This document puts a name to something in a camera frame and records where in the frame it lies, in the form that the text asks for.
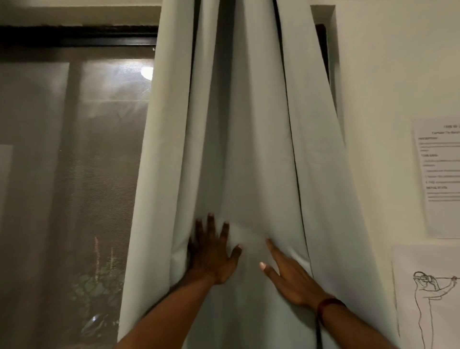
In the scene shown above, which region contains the person's right hand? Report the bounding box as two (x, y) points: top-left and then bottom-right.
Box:
(259, 237), (335, 310)

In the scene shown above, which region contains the person's left hand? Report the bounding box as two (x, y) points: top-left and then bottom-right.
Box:
(186, 213), (243, 287)

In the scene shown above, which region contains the pale green curtain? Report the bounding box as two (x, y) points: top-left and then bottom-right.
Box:
(116, 0), (402, 349)

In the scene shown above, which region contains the person's left forearm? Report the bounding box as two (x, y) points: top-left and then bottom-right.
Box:
(115, 277), (216, 349)

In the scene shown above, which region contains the green plant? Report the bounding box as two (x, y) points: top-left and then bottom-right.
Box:
(70, 264), (122, 335)

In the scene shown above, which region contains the white paper sheet with drawing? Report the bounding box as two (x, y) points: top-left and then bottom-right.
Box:
(391, 244), (460, 349)

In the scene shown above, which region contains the printed white paper sheet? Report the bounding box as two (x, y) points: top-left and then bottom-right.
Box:
(411, 116), (460, 239)

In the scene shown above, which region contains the red thread bracelet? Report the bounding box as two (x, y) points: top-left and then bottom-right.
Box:
(315, 296), (346, 349)

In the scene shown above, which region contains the black window frame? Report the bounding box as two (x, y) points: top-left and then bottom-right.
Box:
(0, 23), (340, 119)

